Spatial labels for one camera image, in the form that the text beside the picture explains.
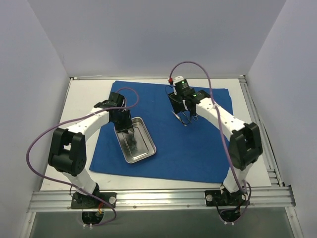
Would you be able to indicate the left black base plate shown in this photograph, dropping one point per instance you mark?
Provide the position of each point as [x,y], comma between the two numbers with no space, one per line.
[80,201]

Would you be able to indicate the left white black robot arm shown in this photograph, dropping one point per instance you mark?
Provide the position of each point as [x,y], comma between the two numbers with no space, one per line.
[68,148]

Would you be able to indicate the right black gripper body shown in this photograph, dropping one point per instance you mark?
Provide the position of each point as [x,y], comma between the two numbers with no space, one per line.
[179,109]

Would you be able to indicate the aluminium rail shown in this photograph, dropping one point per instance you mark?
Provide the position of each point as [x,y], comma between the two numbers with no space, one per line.
[154,200]
[268,154]

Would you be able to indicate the aluminium right side rail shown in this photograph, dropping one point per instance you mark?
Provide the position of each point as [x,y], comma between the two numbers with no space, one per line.
[268,154]

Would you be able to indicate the blue surgical cloth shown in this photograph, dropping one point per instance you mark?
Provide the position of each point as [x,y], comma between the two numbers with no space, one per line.
[193,153]

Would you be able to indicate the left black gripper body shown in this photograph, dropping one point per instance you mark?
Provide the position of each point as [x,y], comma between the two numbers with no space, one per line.
[125,127]

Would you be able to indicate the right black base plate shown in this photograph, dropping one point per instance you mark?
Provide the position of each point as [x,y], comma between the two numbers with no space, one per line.
[223,197]

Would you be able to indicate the steel instrument tray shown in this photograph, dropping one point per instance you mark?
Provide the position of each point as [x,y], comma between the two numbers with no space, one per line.
[136,145]

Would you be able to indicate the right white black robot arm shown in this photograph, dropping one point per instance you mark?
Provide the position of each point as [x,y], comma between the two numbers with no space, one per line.
[242,141]

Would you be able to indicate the aluminium front rail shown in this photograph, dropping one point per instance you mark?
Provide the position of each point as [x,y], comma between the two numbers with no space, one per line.
[154,200]

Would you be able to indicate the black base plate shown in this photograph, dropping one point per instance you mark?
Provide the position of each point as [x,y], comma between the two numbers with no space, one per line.
[80,201]
[223,197]

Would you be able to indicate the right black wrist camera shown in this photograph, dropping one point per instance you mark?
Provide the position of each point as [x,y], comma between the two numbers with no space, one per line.
[180,86]

